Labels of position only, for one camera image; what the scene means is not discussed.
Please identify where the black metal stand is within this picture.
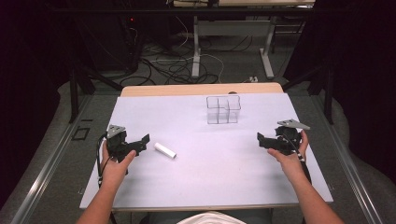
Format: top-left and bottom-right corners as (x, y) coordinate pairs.
(68, 63), (124, 124)
(281, 63), (335, 126)

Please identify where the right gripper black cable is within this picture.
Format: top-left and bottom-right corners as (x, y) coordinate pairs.
(283, 133), (313, 185)

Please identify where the tangle of floor cables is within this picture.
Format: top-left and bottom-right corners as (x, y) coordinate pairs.
(120, 32), (254, 87)

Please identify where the white table mat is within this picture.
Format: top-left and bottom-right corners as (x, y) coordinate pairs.
(78, 92), (334, 210)

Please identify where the black computer tower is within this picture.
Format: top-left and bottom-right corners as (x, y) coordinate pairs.
(76, 12), (142, 73)

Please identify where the metal floor rail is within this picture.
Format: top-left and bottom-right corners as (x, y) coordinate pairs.
(311, 92), (385, 224)
(10, 94), (94, 224)

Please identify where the person's right hand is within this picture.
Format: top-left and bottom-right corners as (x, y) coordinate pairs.
(267, 129), (310, 185)

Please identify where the person's left hand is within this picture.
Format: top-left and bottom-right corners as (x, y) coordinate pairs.
(100, 140), (137, 191)

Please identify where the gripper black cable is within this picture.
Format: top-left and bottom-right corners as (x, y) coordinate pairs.
(96, 133), (114, 189)
(283, 133), (313, 185)

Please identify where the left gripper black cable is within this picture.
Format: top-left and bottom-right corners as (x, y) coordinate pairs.
(96, 133), (114, 189)

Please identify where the white desk frame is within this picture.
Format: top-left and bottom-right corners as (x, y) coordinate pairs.
(191, 15), (278, 80)

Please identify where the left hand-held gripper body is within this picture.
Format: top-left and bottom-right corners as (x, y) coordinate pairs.
(105, 124), (140, 163)

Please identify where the person's white shirt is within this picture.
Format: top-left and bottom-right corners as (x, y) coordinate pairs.
(176, 211), (248, 224)

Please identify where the clear plastic compartment organizer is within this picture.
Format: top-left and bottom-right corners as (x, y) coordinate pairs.
(205, 94), (243, 125)

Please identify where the white cylinder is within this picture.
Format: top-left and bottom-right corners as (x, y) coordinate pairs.
(153, 142), (177, 160)

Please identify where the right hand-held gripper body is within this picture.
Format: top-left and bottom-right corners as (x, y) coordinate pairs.
(270, 119), (311, 156)

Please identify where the wooden table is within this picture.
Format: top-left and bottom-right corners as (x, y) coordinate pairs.
(120, 81), (285, 98)

